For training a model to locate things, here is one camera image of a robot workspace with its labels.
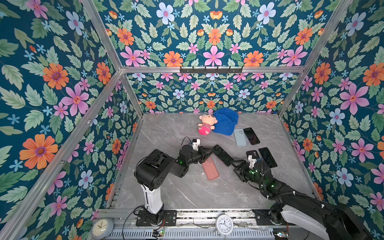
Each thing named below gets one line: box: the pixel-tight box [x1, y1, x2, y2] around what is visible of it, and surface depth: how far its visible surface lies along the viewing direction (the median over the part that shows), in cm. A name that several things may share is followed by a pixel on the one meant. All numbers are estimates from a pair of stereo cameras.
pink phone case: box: [202, 156, 220, 181], surface depth 92 cm
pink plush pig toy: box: [198, 113, 218, 136], surface depth 108 cm
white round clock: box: [216, 214, 234, 235], surface depth 70 cm
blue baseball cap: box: [212, 107, 239, 136], surface depth 113 cm
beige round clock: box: [90, 216, 114, 240], surface depth 69 cm
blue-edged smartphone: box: [243, 127, 261, 145], surface depth 107 cm
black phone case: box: [246, 150, 260, 160], surface depth 100 cm
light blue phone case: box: [233, 129, 247, 147], surface depth 107 cm
